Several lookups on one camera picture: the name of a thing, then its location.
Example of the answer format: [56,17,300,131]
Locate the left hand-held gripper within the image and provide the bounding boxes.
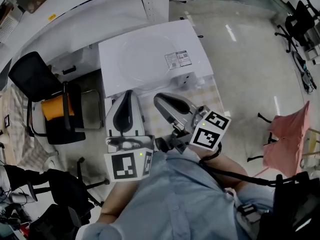
[103,90,156,183]

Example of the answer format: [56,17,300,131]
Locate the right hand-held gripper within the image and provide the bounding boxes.
[153,93,231,155]

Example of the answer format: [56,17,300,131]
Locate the clear glass round lid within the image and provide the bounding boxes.
[117,32,181,90]

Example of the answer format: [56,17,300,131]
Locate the person's right forearm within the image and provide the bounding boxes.
[198,147,249,192]

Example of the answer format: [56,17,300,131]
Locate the person's left forearm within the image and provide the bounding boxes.
[96,181,141,225]

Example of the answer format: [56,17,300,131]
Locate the checkered cloth table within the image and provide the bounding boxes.
[0,86,60,171]
[139,75,226,138]

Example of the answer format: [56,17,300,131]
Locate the orange seat cushion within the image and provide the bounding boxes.
[40,93,76,122]

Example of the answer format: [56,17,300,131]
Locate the white microwave oven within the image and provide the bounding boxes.
[98,18,215,135]

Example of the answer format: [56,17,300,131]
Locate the black office chair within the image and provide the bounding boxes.
[4,156,111,209]
[28,203,91,240]
[274,0,320,54]

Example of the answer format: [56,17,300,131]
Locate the black chair base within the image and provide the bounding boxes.
[246,112,279,163]

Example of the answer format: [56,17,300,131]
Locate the light blue shirt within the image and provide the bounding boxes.
[74,148,276,240]

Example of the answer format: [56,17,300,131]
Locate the black and teal scooter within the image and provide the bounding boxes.
[292,50,318,94]

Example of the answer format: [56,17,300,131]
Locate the wooden stool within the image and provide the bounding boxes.
[301,127,320,170]

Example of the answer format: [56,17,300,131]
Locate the white perforated basket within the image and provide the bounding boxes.
[0,13,20,44]

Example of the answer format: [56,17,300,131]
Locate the black equipment pack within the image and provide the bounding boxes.
[257,171,320,240]

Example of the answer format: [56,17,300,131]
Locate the white storage box black handle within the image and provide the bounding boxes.
[51,45,101,79]

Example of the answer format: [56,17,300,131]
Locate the thick black cable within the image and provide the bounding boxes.
[198,142,278,187]

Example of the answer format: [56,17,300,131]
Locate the black metal-frame chair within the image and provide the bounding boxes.
[8,51,105,145]

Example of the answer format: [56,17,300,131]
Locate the black strap buckle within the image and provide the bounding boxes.
[237,203,258,216]

